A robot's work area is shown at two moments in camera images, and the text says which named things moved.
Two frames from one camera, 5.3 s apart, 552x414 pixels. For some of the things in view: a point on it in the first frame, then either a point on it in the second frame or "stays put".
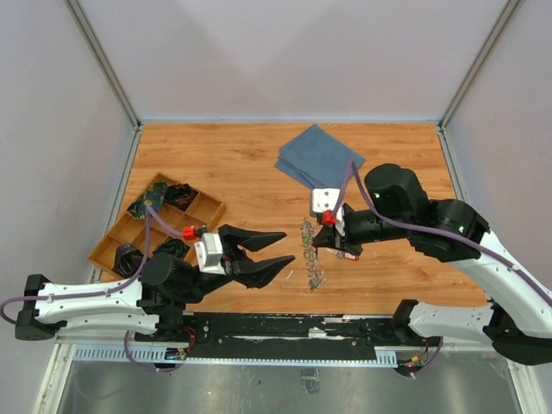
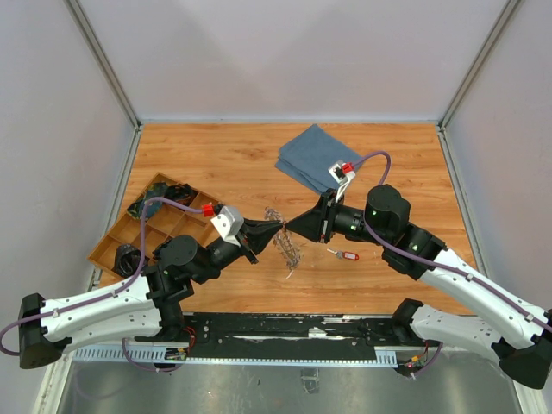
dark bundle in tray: x=128 y=260 stays put
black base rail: x=243 y=335 stays put
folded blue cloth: x=316 y=159 stays put
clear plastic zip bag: x=316 y=274 -> x=284 y=241
